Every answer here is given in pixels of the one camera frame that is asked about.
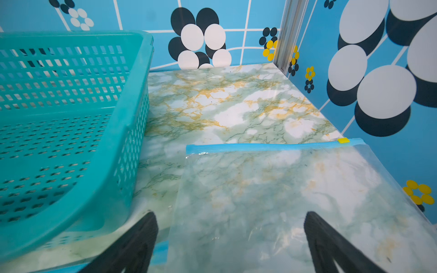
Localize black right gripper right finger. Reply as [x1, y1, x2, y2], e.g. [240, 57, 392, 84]
[304, 211, 384, 273]

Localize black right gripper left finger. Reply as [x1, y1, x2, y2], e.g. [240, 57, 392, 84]
[80, 212, 159, 273]

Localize clear zip-top bag blue zipper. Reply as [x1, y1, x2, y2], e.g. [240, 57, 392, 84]
[158, 139, 437, 273]

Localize teal plastic basket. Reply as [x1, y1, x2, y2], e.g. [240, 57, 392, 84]
[1, 31, 154, 263]

